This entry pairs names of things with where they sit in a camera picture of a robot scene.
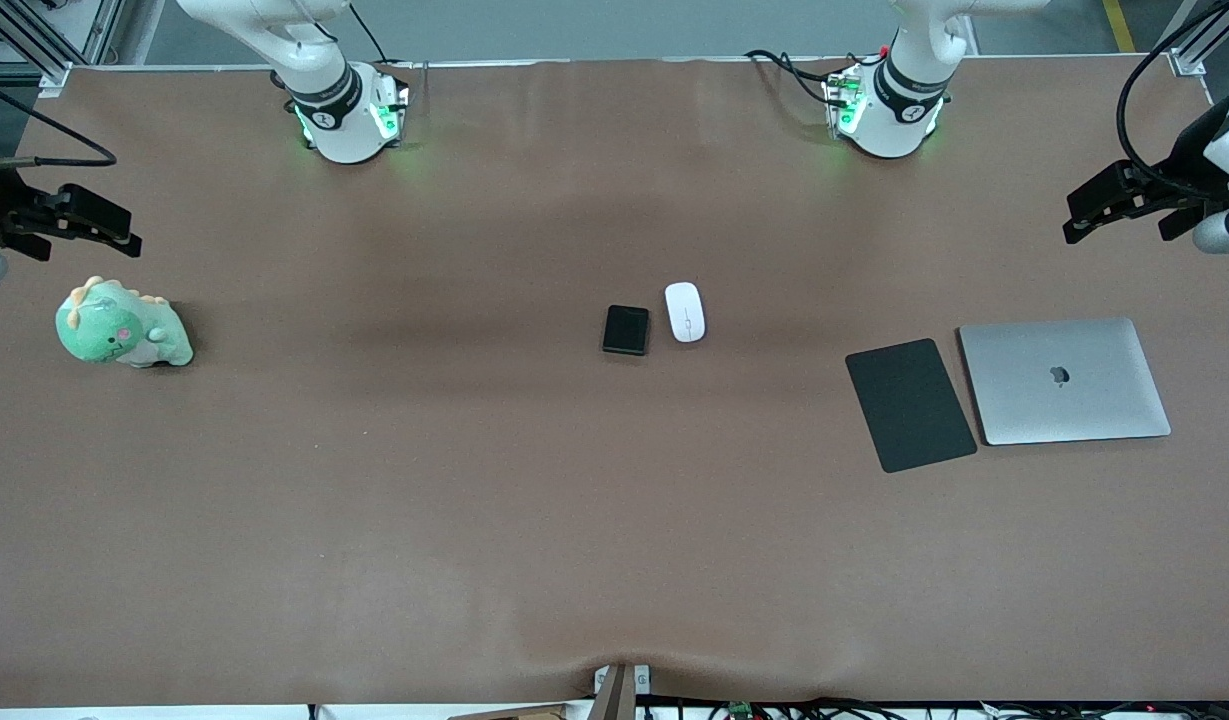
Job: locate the silver closed laptop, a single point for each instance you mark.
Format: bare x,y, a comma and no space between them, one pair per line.
1064,385

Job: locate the brown table cover cloth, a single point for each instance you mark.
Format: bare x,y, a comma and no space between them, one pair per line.
574,520

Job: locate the brown camera mount post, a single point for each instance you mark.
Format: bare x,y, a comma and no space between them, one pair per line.
619,695

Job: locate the green dinosaur plush toy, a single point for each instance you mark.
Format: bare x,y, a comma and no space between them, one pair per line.
109,325

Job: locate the aluminium frame profile with bracket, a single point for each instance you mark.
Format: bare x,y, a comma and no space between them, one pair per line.
1199,45
34,45

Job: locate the black mouse pad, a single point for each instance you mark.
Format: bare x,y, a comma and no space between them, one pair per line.
910,405

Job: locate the white computer mouse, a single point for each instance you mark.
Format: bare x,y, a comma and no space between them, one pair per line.
685,312

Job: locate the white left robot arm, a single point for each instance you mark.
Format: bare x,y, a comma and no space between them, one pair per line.
899,110

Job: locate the small black square box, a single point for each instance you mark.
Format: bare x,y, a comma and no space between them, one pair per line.
626,330

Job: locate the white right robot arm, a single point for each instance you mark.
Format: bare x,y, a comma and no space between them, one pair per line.
334,110

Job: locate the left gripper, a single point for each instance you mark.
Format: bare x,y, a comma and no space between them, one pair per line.
1186,168

